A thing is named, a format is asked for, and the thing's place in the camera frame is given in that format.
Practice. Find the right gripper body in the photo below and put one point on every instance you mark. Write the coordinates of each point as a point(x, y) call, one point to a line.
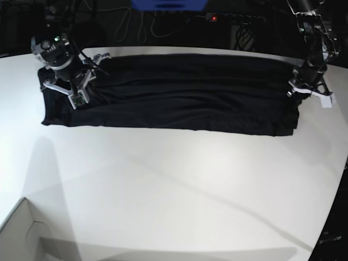
point(75, 76)

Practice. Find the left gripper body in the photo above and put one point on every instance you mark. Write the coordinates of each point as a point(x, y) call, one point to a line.
point(297, 85)

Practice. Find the black t-shirt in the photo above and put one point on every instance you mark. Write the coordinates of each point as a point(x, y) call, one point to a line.
point(221, 93)

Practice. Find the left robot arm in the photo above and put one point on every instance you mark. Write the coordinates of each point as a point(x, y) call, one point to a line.
point(316, 28)

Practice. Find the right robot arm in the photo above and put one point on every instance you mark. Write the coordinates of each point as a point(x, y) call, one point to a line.
point(60, 48)

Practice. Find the blue box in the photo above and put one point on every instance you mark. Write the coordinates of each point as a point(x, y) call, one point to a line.
point(169, 5)

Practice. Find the white cardboard box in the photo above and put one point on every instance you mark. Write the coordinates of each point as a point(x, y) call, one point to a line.
point(24, 238)

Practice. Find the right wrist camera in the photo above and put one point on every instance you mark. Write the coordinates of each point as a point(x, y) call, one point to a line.
point(79, 100)

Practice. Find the white power strip red switch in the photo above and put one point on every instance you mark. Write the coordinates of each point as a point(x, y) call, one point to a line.
point(234, 18)

